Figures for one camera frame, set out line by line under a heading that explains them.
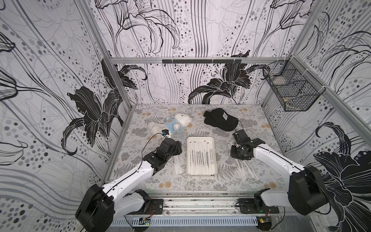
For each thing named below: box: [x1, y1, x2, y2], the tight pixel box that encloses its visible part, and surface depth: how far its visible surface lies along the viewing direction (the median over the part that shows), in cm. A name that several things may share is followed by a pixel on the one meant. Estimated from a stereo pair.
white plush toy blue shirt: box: [148, 112, 192, 136], surface depth 100 cm
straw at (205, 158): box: [203, 140, 208, 176], surface depth 90 cm
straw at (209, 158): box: [206, 142, 213, 176], surface depth 90 cm
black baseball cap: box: [203, 107, 239, 132], surface depth 107 cm
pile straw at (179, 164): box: [172, 152, 187, 175], surface depth 89 cm
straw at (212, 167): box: [209, 141, 216, 176], surface depth 90 cm
